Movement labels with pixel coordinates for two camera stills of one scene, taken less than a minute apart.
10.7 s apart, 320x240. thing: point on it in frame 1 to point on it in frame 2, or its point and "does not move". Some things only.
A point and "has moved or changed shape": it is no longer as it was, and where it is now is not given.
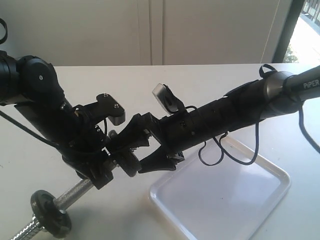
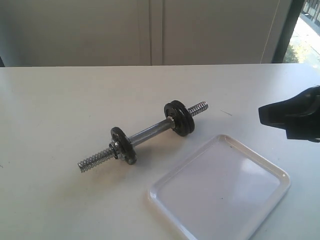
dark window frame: (295, 11) does not move
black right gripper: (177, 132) to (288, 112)
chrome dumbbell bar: (32, 228) has moved or changed shape
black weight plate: (113, 145) has moved or changed shape
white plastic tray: (227, 201) does not move
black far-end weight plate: (49, 216) to (125, 149)
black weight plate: (128, 160) has moved or changed shape
